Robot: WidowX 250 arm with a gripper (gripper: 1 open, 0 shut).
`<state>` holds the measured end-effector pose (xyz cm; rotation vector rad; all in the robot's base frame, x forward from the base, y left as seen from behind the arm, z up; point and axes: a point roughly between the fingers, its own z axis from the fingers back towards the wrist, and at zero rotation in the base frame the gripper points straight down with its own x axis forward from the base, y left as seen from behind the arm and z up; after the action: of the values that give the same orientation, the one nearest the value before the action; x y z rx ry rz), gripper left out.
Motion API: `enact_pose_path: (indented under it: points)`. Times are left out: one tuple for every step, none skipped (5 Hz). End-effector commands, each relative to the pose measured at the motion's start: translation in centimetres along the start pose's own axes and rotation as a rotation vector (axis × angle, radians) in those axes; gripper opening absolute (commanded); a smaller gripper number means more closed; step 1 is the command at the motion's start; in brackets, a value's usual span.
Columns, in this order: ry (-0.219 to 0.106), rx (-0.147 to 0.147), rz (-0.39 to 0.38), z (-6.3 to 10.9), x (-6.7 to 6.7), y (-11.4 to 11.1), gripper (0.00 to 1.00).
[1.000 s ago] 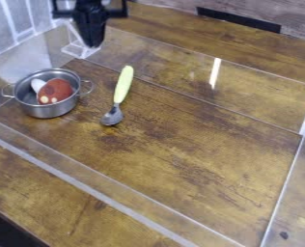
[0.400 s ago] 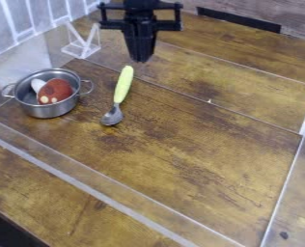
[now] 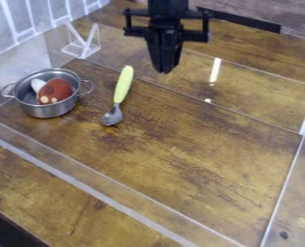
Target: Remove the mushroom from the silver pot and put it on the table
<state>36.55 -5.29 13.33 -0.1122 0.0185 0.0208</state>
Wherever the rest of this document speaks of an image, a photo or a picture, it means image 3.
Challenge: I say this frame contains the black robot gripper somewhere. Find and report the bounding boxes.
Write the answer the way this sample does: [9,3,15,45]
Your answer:
[123,0,210,73]

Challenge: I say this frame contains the red toy mushroom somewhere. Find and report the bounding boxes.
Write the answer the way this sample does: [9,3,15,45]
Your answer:
[30,78,73,104]

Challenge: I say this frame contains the small silver pot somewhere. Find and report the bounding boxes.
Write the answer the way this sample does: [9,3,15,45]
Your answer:
[2,69,94,119]

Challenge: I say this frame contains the black bar on wall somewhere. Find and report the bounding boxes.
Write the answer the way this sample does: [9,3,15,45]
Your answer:
[197,7,282,34]

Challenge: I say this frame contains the spoon with yellow-green handle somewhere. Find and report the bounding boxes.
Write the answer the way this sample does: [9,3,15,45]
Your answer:
[101,66,134,125]

